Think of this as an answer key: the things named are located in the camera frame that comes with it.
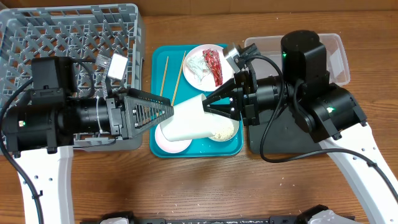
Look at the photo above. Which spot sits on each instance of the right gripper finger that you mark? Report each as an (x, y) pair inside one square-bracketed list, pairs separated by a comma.
[(228, 111), (226, 90)]

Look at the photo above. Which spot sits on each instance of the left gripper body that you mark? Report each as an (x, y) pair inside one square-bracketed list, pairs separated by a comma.
[(114, 117)]

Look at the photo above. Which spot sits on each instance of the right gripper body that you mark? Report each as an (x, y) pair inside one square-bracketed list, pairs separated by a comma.
[(245, 97)]

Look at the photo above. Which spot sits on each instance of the grey bowl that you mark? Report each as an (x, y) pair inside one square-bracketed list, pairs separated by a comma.
[(225, 130)]

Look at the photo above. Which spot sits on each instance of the red wrapper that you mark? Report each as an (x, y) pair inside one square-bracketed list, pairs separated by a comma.
[(212, 60)]

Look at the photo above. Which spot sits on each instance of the white paper cup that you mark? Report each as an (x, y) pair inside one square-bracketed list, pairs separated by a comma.
[(189, 121)]

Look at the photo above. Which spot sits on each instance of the small pink-rimmed plate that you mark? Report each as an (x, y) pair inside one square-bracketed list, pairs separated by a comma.
[(167, 146)]

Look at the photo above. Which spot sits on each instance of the wooden chopstick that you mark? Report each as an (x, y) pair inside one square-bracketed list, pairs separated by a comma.
[(164, 76), (178, 79)]

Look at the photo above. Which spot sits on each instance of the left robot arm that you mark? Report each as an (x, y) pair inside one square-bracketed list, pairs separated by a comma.
[(39, 123)]

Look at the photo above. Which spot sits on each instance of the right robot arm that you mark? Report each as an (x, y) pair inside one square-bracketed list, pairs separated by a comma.
[(327, 112)]

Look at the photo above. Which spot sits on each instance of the black waste tray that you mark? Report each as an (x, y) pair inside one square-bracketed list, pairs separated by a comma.
[(283, 137)]

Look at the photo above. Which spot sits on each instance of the grey dishwasher rack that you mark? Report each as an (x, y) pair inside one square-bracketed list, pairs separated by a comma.
[(80, 32)]

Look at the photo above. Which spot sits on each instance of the clear plastic container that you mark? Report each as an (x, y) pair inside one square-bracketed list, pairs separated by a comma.
[(269, 46)]

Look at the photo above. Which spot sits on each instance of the large white plate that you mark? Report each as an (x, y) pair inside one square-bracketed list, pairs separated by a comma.
[(208, 83)]

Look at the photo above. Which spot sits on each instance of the teal plastic tray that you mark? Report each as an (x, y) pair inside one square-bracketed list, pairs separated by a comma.
[(204, 147)]

